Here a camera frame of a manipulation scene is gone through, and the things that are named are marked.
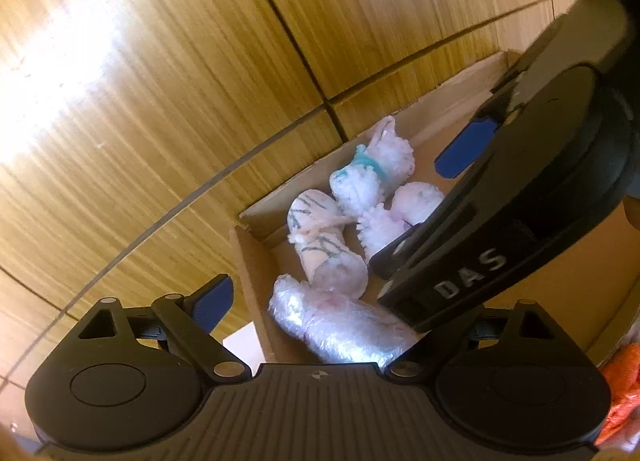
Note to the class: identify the white roll green stripes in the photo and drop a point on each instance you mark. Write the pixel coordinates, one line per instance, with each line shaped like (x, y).
(320, 236)

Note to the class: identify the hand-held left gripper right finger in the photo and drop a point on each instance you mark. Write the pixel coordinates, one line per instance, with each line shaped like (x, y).
(515, 308)

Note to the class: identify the cardboard box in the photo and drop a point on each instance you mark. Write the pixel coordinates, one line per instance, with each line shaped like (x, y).
(430, 116)

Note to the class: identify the white fluffy roll pink tint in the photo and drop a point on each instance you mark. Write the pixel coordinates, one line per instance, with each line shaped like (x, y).
(400, 211)

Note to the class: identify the white fluffy roll teal band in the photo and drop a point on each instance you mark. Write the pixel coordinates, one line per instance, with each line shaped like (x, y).
(370, 171)

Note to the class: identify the orange plastic roll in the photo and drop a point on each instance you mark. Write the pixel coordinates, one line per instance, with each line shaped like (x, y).
(622, 391)

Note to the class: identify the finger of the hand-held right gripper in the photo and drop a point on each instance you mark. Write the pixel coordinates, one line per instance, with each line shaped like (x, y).
(395, 256)
(462, 148)

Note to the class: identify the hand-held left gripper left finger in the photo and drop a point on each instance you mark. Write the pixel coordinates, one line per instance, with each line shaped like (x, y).
(215, 301)

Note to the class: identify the clear plastic wrapped roll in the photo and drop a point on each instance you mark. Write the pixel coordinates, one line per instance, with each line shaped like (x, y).
(340, 326)

